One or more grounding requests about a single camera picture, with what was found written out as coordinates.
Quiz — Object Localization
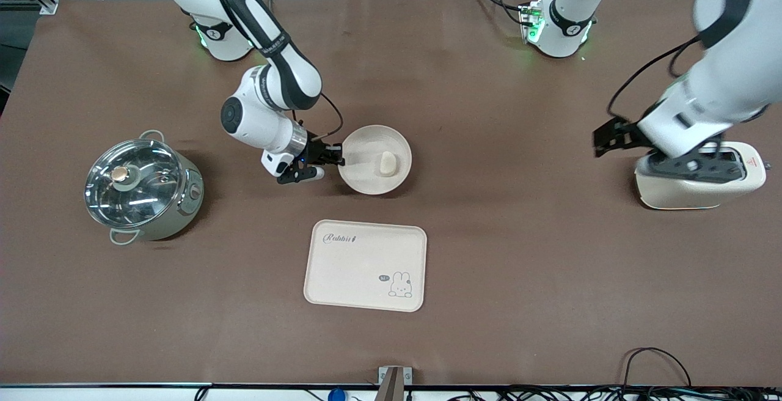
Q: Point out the cream round plate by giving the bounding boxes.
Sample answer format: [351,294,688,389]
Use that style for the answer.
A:
[338,125,413,196]

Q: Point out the cream toaster dark top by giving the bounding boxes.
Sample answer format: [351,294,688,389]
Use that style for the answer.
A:
[634,141,767,211]

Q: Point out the cream rabbit print tray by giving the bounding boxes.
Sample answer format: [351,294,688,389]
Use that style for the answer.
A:
[304,219,428,313]

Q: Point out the brown table cover mat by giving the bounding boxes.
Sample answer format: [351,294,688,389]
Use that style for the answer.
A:
[0,0,782,388]

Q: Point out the control box green light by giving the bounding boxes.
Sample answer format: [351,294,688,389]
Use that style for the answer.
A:
[518,0,546,44]

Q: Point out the glass pot lid copper knob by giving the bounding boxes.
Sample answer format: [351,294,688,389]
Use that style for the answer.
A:
[84,139,187,229]

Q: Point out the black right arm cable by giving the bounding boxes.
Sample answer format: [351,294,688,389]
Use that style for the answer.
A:
[292,92,344,142]

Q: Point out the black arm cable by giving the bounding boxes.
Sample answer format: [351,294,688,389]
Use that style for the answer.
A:
[607,35,703,119]
[292,92,344,142]

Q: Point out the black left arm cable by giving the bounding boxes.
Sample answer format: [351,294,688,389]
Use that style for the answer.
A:
[607,35,703,119]

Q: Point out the steel electric pot grey handles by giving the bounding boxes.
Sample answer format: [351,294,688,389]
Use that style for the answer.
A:
[84,130,205,246]

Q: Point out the black looped cable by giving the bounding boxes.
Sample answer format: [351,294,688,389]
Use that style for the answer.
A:
[622,347,693,389]

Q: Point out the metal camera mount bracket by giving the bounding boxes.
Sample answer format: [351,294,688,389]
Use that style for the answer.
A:
[378,366,412,401]

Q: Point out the black cable bundle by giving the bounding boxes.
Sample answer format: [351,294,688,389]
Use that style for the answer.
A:
[428,385,782,401]

